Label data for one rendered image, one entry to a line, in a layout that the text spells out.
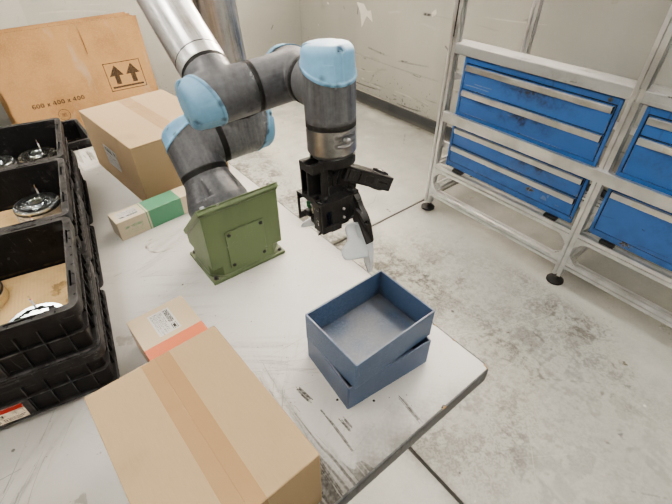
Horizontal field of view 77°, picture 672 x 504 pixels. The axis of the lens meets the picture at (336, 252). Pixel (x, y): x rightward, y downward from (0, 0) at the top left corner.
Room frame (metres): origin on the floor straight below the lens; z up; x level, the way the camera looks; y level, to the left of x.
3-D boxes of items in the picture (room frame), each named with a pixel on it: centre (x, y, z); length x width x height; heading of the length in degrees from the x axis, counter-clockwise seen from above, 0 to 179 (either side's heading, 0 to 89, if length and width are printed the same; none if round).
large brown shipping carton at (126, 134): (1.35, 0.62, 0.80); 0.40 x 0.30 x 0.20; 45
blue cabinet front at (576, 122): (1.82, -0.83, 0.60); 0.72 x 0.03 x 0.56; 39
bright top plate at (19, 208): (0.88, 0.75, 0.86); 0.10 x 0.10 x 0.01
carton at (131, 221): (1.04, 0.54, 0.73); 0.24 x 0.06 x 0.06; 134
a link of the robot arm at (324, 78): (0.60, 0.01, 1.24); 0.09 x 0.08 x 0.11; 31
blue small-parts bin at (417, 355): (0.54, -0.07, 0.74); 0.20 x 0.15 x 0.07; 123
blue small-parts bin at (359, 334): (0.54, -0.07, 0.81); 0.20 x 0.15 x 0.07; 129
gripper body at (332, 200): (0.59, 0.01, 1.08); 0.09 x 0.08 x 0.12; 128
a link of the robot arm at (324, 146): (0.59, 0.00, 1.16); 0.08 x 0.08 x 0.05
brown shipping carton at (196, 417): (0.31, 0.20, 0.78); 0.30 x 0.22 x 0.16; 41
